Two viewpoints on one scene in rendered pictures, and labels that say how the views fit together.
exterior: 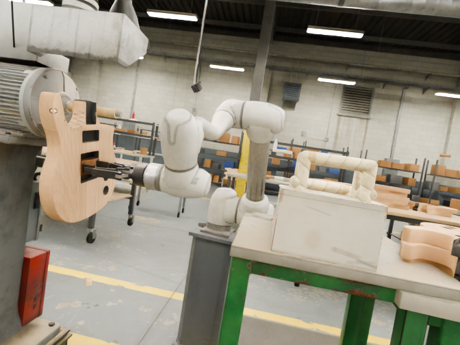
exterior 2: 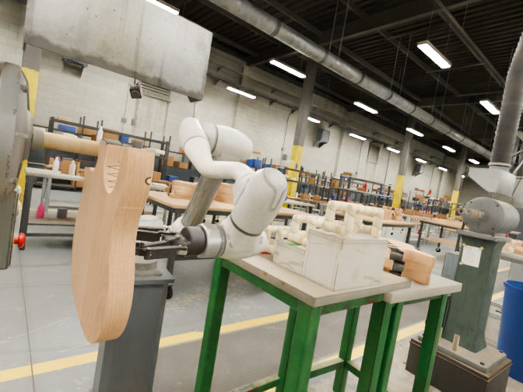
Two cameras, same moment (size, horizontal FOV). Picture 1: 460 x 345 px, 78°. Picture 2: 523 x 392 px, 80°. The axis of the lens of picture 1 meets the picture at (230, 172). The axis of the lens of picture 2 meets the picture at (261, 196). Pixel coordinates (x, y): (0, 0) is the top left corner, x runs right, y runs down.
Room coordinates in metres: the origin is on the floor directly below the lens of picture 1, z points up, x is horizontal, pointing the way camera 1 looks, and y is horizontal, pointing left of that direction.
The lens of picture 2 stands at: (0.28, 0.75, 1.24)
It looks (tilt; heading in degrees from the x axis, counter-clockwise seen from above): 3 degrees down; 314
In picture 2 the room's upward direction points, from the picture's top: 9 degrees clockwise
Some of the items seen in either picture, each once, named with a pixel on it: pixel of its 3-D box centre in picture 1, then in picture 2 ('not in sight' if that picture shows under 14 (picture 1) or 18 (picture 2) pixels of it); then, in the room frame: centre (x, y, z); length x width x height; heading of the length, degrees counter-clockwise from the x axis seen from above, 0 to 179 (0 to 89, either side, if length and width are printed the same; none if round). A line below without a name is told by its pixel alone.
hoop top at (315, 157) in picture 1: (337, 161); (366, 210); (0.76, -0.28, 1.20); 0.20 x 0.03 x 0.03; 81
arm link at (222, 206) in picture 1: (224, 205); (146, 237); (1.71, 0.00, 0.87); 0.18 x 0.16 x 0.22; 78
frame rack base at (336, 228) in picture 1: (322, 223); (345, 257); (0.80, -0.29, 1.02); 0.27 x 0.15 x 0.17; 82
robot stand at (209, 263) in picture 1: (209, 286); (129, 337); (1.72, 0.02, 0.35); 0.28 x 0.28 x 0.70; 76
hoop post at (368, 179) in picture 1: (367, 183); (377, 225); (0.74, -0.36, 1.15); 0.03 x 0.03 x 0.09
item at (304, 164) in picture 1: (302, 173); (349, 222); (0.77, -0.20, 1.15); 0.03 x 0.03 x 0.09
